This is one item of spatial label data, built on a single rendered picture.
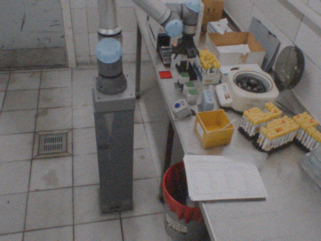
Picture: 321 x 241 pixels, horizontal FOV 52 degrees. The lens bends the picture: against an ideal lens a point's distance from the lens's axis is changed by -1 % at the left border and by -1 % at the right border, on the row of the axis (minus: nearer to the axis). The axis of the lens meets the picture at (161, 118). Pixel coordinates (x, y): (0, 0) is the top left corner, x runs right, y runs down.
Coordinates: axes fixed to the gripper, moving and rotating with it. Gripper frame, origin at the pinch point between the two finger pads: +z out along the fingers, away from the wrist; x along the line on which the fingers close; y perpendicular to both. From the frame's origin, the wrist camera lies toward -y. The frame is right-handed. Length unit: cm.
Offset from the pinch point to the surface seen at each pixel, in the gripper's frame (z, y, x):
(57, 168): 99, 30, 78
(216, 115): 5.1, -32.9, -5.8
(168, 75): 11.7, 11.7, 5.3
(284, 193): 12, -75, -20
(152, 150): 99, 37, 4
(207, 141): 7.6, -46.1, 2.7
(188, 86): 5.5, -8.8, 0.4
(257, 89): 1.3, -21.0, -31.4
